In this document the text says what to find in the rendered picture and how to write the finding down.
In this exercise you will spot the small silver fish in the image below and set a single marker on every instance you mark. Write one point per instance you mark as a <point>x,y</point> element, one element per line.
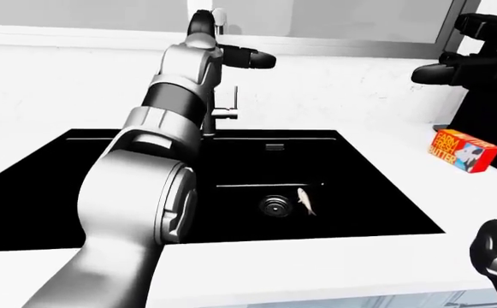
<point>306,200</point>

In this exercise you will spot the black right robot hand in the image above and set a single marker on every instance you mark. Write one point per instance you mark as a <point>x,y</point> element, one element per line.
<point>470,57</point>

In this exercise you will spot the black kitchen sink basin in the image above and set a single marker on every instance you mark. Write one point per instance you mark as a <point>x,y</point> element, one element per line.
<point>295,179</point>

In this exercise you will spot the round black sink drain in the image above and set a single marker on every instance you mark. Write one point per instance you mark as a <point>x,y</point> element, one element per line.
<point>276,205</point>

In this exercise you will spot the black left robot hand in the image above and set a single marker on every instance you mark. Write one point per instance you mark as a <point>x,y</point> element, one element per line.
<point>231,51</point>

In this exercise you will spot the black countertop appliance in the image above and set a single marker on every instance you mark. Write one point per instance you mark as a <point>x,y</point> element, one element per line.
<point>487,122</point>

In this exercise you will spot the red butter box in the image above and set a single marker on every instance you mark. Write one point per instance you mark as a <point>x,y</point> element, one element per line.
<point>464,150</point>

